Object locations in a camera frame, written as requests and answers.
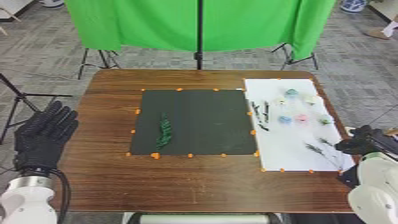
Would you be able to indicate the green sprig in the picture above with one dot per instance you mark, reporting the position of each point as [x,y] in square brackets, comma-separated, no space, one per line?
[165,131]
[266,110]
[262,127]
[255,108]
[316,149]
[326,141]

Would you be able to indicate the blue flower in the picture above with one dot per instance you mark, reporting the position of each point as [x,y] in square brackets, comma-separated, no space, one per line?
[285,119]

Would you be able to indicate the black backdrop stand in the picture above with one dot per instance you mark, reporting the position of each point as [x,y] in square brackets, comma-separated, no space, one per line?
[200,36]

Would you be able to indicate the black tripod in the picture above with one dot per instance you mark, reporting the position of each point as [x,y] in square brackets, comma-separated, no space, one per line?
[21,100]

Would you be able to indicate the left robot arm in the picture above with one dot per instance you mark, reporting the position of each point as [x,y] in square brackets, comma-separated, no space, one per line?
[28,200]

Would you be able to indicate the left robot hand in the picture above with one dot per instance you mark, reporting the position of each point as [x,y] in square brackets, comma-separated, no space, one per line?
[46,136]

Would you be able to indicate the blue and white vase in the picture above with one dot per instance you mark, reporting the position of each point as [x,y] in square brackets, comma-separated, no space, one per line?
[53,3]
[355,4]

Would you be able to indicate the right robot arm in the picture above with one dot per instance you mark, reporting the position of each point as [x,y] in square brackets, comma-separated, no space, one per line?
[376,196]

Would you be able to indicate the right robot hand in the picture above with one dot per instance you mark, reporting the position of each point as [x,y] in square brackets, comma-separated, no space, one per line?
[371,140]

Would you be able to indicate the pale grey bar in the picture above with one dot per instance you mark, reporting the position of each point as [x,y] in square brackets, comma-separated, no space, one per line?
[202,219]

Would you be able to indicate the teal flower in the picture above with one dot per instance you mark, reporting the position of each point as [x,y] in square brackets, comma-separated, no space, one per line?
[292,92]

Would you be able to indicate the white sheet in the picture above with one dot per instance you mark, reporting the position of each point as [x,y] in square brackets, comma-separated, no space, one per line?
[291,140]

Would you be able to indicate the dark mat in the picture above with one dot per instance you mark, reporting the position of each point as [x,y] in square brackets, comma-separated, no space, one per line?
[202,123]

